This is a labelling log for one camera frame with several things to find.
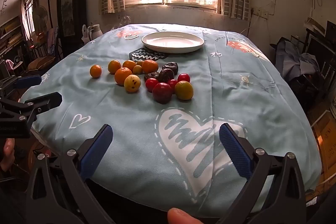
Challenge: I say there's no person's left hand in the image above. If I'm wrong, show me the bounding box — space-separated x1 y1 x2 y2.
0 138 16 172

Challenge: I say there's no dark wrinkled passion fruit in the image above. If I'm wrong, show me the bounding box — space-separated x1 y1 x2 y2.
144 71 160 82
157 69 175 83
162 62 180 75

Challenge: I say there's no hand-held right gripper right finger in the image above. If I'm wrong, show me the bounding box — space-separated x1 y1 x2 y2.
218 123 307 224

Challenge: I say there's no pile of grey clothes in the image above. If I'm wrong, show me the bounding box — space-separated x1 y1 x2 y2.
274 36 328 83

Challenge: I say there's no white pitcher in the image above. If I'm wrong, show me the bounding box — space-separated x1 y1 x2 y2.
87 24 103 41

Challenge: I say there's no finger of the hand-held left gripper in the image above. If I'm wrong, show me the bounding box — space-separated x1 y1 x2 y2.
0 75 42 99
0 92 63 123

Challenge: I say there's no white wall socket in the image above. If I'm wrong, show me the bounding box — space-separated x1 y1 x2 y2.
251 7 271 18

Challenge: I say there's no yellow spotted fruit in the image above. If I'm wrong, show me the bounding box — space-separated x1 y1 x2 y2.
124 75 141 93

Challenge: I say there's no dark red plum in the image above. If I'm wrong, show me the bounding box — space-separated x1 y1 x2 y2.
153 83 173 104

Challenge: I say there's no small side window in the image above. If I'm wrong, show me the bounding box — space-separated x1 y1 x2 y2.
21 0 36 35

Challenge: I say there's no small tangerine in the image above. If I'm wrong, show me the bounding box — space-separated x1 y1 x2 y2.
90 65 102 79
122 60 137 72
108 60 122 74

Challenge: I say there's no brown cushion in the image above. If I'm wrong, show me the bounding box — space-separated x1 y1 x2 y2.
26 55 57 71

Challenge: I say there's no white oval plate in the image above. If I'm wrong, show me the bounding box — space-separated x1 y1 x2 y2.
141 31 205 54

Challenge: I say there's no white plastic bag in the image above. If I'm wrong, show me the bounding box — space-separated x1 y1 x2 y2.
81 25 91 44

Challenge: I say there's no black shelf with monitor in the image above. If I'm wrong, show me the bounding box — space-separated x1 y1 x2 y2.
304 30 336 83

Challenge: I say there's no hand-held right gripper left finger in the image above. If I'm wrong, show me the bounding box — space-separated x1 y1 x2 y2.
26 124 124 224

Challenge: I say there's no black speaker box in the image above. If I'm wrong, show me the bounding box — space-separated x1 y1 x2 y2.
325 21 336 38

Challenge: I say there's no light blue printed blanket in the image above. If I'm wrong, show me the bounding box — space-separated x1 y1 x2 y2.
18 23 322 212

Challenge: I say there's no bookshelf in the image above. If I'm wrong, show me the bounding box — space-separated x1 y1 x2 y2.
0 15 27 56

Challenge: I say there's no cardboard box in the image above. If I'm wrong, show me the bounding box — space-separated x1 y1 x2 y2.
311 103 336 161

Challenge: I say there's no person's right hand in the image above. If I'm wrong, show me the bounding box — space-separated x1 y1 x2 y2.
167 208 203 224

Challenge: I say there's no large tangerine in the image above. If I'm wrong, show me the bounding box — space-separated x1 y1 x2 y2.
114 67 133 86
142 59 159 74

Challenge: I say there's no standing fan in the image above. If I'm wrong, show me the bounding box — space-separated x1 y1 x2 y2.
33 6 49 38

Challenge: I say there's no yellow round fruit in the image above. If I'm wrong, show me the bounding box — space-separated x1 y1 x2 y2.
175 81 194 101

